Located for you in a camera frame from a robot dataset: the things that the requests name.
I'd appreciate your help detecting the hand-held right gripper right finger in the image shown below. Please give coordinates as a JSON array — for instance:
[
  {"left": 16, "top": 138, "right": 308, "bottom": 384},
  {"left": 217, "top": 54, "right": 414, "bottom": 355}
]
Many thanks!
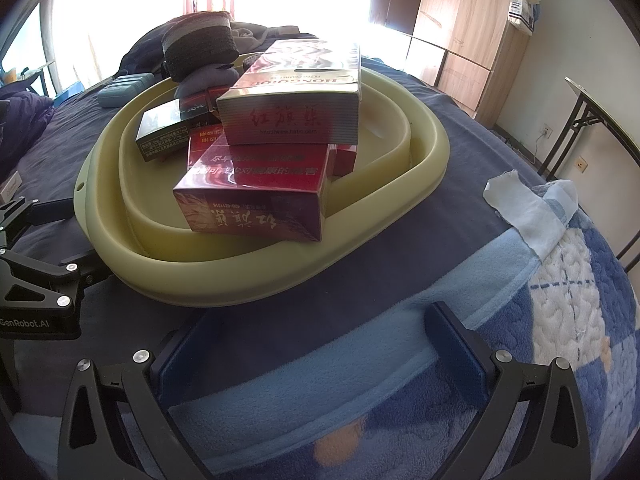
[{"left": 425, "top": 302, "right": 588, "bottom": 480}]

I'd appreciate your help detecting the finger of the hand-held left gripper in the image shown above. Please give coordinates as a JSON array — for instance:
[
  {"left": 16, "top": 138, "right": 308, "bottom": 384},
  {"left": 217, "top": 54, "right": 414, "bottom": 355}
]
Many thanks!
[
  {"left": 0, "top": 250, "right": 108, "bottom": 309},
  {"left": 0, "top": 197, "right": 76, "bottom": 251}
]

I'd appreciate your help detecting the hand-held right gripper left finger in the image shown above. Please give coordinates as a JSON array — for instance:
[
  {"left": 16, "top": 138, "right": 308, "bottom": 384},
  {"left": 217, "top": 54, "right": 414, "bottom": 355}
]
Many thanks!
[{"left": 57, "top": 314, "right": 216, "bottom": 480}]

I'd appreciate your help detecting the black cigarette box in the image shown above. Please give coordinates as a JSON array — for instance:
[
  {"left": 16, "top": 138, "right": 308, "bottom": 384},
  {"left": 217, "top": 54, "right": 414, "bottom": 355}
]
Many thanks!
[{"left": 136, "top": 100, "right": 223, "bottom": 162}]

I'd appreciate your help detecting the yellow collapsible basin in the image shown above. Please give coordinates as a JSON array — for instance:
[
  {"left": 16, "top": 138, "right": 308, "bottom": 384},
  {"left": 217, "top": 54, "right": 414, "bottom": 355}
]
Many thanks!
[{"left": 74, "top": 52, "right": 449, "bottom": 309}]

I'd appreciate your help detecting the lavender round cushion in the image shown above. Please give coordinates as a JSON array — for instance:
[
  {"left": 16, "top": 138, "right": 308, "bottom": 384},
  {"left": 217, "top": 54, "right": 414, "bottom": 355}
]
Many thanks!
[{"left": 174, "top": 62, "right": 246, "bottom": 103}]

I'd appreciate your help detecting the small red cigarette pack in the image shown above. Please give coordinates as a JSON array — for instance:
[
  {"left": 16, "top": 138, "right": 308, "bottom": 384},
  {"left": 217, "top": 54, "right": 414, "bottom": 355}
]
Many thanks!
[{"left": 187, "top": 127, "right": 357, "bottom": 177}]

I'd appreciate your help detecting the silver red cigarette box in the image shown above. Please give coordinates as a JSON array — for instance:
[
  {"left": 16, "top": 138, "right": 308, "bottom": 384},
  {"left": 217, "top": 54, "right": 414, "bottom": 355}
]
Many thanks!
[{"left": 216, "top": 40, "right": 362, "bottom": 146}]

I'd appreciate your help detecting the small white box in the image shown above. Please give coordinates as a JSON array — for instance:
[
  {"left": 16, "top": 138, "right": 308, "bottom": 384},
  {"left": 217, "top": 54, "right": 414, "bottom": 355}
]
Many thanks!
[{"left": 0, "top": 170, "right": 23, "bottom": 201}]

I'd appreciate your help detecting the purple quilted jacket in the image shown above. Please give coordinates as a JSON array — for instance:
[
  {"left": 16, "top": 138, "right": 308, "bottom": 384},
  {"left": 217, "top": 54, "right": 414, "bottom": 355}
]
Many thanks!
[{"left": 0, "top": 92, "right": 56, "bottom": 183}]

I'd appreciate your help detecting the blue checked blanket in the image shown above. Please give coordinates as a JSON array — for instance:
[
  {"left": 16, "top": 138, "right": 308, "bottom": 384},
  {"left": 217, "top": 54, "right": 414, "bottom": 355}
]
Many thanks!
[{"left": 120, "top": 180, "right": 640, "bottom": 480}]

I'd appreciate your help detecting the dark blue bed sheet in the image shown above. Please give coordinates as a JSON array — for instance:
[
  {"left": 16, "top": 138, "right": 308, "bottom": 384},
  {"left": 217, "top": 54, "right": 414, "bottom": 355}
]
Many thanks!
[{"left": 0, "top": 55, "right": 551, "bottom": 411}]

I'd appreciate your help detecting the teal plastic case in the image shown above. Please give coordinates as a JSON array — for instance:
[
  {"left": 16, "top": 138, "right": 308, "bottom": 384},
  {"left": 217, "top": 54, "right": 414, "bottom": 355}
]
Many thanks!
[{"left": 97, "top": 72, "right": 156, "bottom": 109}]

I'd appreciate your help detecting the white cloth piece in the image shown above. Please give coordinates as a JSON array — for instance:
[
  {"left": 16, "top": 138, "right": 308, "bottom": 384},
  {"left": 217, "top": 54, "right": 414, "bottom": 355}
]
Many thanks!
[{"left": 482, "top": 170, "right": 581, "bottom": 261}]

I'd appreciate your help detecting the grey cloth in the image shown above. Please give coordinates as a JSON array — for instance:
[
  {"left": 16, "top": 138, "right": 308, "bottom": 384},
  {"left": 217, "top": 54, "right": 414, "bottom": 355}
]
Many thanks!
[{"left": 230, "top": 20, "right": 281, "bottom": 53}]

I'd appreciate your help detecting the black leg folding table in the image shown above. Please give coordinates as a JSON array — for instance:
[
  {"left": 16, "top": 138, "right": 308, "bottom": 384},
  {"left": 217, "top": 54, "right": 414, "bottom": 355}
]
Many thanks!
[{"left": 547, "top": 76, "right": 640, "bottom": 261}]

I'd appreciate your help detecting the wooden wardrobe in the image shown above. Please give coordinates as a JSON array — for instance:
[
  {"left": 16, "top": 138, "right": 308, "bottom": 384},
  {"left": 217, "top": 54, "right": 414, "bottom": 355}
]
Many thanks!
[{"left": 370, "top": 0, "right": 546, "bottom": 128}]

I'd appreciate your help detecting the white plastic bag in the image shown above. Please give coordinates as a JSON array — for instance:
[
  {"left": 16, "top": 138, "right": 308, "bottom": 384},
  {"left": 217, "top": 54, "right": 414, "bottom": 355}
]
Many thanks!
[{"left": 507, "top": 0, "right": 543, "bottom": 36}]

